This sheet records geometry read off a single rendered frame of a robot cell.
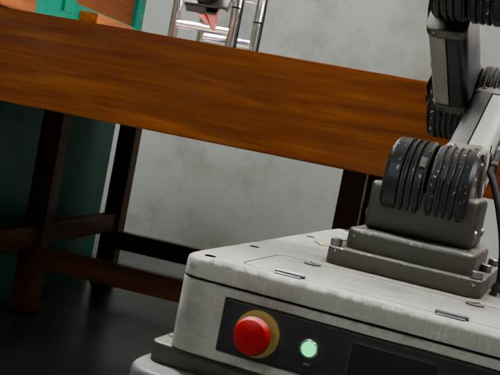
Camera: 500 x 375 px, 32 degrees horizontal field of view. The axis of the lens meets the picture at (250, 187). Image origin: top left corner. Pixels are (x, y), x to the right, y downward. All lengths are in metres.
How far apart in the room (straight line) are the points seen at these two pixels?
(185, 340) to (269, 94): 0.75
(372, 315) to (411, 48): 3.01
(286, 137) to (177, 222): 2.58
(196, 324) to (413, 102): 0.77
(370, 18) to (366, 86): 2.32
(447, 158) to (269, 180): 2.88
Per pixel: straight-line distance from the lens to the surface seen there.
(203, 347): 1.00
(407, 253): 1.13
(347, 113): 1.64
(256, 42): 2.43
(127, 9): 3.06
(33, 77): 1.83
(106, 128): 3.10
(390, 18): 3.94
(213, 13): 1.95
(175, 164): 4.20
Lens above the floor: 0.63
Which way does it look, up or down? 4 degrees down
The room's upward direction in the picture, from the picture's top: 11 degrees clockwise
